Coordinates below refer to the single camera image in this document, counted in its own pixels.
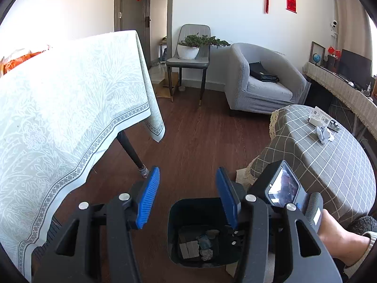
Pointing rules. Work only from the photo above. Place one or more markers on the side desk with fringed cloth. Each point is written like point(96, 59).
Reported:
point(338, 88)

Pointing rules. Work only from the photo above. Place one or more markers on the dark table leg striped sock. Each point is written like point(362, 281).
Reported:
point(131, 150)

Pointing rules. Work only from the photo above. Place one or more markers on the white printed box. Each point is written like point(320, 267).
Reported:
point(319, 116)

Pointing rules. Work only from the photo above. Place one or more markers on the dark ribbed mat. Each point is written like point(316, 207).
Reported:
point(51, 235)

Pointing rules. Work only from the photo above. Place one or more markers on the potted plant white pot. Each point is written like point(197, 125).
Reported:
point(188, 52)

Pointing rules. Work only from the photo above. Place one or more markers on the grey door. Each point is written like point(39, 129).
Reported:
point(132, 14)

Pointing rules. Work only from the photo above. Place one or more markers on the person's right forearm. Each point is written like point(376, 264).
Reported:
point(344, 241)

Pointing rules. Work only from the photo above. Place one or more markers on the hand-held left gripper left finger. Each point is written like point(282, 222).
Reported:
point(147, 197)

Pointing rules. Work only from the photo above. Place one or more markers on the beige curtain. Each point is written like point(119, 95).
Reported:
point(350, 14)

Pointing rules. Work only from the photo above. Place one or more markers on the small blue globe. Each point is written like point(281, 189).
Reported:
point(317, 57)

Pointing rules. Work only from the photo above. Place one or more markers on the black monitor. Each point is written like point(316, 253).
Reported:
point(355, 66)

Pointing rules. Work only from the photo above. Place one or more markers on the black door lock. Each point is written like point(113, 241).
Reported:
point(147, 23)

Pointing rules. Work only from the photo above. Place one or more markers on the dark brown box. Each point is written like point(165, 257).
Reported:
point(332, 63)

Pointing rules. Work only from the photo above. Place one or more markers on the small red flags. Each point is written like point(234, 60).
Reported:
point(332, 50)

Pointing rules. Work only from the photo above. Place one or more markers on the grey checked tablecloth round table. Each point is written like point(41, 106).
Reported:
point(324, 165)

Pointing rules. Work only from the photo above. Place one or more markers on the open cardboard box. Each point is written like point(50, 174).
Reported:
point(374, 88)

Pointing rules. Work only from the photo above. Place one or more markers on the grey armchair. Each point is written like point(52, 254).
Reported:
point(238, 73)

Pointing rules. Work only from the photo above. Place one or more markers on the wooden picture frame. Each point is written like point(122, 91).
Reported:
point(321, 48)

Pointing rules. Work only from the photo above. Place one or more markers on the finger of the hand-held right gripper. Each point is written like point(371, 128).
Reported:
point(235, 237)

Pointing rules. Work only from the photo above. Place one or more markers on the red wall scroll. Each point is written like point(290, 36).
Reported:
point(291, 0)

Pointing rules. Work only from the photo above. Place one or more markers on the bright window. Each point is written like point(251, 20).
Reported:
point(373, 44)

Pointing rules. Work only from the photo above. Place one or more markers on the white security camera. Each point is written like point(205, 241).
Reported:
point(334, 26)

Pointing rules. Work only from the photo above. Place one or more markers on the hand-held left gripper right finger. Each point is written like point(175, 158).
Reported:
point(226, 197)

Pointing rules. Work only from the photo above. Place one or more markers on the black trash bin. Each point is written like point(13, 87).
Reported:
point(191, 212)

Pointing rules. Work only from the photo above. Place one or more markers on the flat cardboard box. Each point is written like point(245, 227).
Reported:
point(165, 90)

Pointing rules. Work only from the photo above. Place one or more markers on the grey dining chair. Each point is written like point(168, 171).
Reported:
point(188, 63)

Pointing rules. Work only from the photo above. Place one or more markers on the orange red packet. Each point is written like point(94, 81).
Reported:
point(17, 60)

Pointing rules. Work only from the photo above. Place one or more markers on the grey fuzzy cloth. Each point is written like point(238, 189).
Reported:
point(363, 224)

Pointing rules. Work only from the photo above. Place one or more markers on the white crumpled paper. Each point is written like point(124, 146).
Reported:
point(324, 134)

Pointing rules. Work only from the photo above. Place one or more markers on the black printed packet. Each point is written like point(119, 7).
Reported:
point(335, 126)

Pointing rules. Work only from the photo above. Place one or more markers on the black bag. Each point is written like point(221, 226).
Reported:
point(263, 73)

